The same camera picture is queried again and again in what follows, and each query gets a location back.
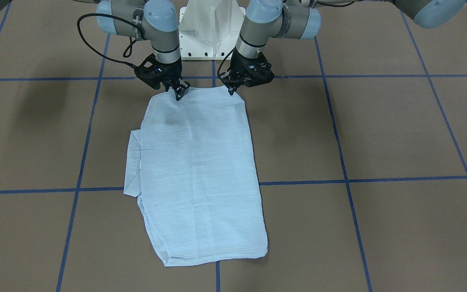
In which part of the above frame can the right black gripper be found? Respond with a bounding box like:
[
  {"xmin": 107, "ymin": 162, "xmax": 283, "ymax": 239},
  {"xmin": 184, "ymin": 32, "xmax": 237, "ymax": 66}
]
[{"xmin": 156, "ymin": 60, "xmax": 191, "ymax": 101}]

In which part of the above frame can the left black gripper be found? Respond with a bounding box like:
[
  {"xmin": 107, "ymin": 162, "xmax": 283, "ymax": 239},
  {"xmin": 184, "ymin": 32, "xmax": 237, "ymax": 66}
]
[{"xmin": 226, "ymin": 49, "xmax": 266, "ymax": 96}]

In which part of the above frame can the light blue button shirt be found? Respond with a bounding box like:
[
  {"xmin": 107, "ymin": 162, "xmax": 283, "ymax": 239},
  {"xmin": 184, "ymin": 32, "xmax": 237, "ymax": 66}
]
[{"xmin": 124, "ymin": 86, "xmax": 268, "ymax": 267}]

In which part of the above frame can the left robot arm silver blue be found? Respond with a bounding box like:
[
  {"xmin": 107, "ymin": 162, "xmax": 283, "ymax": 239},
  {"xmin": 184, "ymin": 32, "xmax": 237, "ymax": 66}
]
[{"xmin": 216, "ymin": 0, "xmax": 466, "ymax": 95}]

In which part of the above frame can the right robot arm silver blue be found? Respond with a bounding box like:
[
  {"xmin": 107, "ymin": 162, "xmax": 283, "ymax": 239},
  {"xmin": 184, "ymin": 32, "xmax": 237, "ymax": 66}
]
[{"xmin": 76, "ymin": 0, "xmax": 191, "ymax": 101}]

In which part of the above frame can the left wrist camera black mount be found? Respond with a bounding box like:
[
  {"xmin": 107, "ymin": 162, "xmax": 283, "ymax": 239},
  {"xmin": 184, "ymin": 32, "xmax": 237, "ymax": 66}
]
[{"xmin": 245, "ymin": 52, "xmax": 275, "ymax": 88}]

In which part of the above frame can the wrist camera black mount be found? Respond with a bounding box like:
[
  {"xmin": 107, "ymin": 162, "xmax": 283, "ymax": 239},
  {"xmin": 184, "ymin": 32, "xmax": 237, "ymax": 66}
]
[
  {"xmin": 245, "ymin": 52, "xmax": 275, "ymax": 88},
  {"xmin": 133, "ymin": 53, "xmax": 166, "ymax": 90}
]

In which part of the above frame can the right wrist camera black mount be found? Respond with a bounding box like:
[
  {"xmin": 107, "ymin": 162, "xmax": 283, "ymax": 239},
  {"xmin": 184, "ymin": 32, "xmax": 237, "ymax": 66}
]
[{"xmin": 133, "ymin": 53, "xmax": 166, "ymax": 90}]

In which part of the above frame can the white pedestal column with base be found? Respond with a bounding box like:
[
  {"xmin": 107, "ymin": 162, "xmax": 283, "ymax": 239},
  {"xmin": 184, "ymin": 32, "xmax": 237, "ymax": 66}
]
[{"xmin": 178, "ymin": 0, "xmax": 245, "ymax": 61}]

